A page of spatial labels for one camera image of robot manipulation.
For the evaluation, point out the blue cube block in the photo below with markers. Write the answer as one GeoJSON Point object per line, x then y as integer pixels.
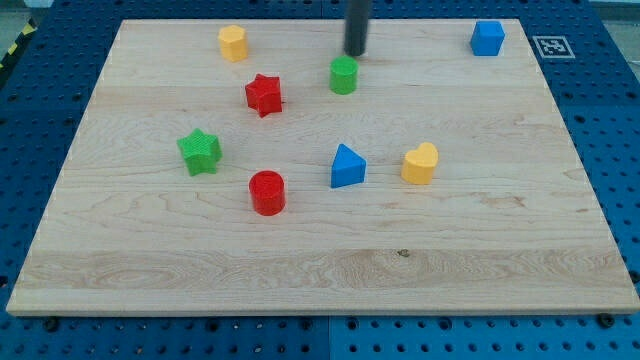
{"type": "Point", "coordinates": [487, 38]}

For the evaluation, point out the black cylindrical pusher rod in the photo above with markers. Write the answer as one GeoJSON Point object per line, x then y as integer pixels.
{"type": "Point", "coordinates": [356, 26]}

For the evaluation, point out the red cylinder block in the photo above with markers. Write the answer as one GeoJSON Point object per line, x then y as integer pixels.
{"type": "Point", "coordinates": [267, 190]}

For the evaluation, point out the yellow black hazard tape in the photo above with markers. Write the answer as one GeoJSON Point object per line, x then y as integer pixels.
{"type": "Point", "coordinates": [18, 47]}

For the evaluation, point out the green cylinder block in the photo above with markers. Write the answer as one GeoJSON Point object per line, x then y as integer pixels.
{"type": "Point", "coordinates": [343, 75]}

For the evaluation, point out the white fiducial marker tag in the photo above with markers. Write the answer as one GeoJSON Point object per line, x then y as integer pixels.
{"type": "Point", "coordinates": [553, 47]}

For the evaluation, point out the black bolt head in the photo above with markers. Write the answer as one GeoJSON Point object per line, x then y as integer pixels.
{"type": "Point", "coordinates": [606, 320]}

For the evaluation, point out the yellow hexagon block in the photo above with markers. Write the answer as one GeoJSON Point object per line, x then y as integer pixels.
{"type": "Point", "coordinates": [233, 43]}

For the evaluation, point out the blue triangle block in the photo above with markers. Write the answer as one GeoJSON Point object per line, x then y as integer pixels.
{"type": "Point", "coordinates": [348, 168]}

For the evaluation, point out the yellow heart block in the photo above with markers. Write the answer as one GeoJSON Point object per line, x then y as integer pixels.
{"type": "Point", "coordinates": [419, 164]}

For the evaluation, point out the green star block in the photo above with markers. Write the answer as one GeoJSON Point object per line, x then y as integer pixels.
{"type": "Point", "coordinates": [200, 151]}

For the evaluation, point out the light wooden board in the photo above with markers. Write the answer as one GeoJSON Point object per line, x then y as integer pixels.
{"type": "Point", "coordinates": [508, 225]}

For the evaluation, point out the red star block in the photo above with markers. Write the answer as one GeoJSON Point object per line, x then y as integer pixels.
{"type": "Point", "coordinates": [263, 94]}

